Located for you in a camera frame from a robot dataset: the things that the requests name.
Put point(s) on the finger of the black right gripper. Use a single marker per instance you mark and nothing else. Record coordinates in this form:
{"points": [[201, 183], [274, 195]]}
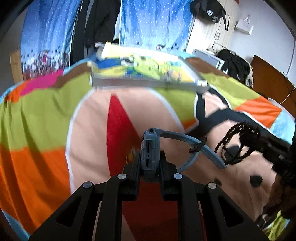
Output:
{"points": [[249, 136]]}

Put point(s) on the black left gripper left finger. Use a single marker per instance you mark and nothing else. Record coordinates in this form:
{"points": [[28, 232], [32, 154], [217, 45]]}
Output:
{"points": [[125, 186]]}

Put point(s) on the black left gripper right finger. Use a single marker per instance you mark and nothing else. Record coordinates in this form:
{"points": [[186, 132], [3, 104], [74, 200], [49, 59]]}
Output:
{"points": [[174, 186]]}

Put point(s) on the person's right hand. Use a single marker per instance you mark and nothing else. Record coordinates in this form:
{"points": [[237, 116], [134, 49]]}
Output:
{"points": [[281, 198]]}

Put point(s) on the brown wooden headboard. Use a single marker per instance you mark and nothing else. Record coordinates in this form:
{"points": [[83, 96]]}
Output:
{"points": [[269, 82]]}

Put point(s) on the black clothes pile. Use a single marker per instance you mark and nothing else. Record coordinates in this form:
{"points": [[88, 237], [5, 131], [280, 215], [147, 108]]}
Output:
{"points": [[236, 67]]}

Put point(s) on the white side table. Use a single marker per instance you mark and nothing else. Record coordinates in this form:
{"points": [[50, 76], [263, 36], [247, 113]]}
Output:
{"points": [[209, 58]]}

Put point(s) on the colourful cartoon bed cover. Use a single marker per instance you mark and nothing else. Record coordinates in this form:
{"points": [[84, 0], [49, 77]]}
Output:
{"points": [[57, 131]]}

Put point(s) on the white paper shopping bag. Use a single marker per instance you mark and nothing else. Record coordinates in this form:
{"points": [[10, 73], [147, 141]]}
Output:
{"points": [[245, 26]]}

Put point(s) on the white wardrobe cabinet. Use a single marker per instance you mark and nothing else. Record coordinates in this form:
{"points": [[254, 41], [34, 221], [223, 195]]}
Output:
{"points": [[208, 36]]}

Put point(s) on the white tray with frog painting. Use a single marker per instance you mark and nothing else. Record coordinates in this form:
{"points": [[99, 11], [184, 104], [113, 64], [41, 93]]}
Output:
{"points": [[120, 66]]}

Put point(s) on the black bag with white print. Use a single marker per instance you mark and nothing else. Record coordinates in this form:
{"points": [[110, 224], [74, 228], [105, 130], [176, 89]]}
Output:
{"points": [[210, 10]]}

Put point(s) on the dark hanging clothes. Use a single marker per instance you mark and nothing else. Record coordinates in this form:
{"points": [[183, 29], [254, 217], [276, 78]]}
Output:
{"points": [[94, 23]]}

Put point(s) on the wooden bedside cabinet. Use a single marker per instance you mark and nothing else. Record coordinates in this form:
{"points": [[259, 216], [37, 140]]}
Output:
{"points": [[16, 67]]}

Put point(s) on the blue dotted wardrobe curtain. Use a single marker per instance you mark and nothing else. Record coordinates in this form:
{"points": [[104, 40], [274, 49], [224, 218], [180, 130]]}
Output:
{"points": [[49, 25]]}

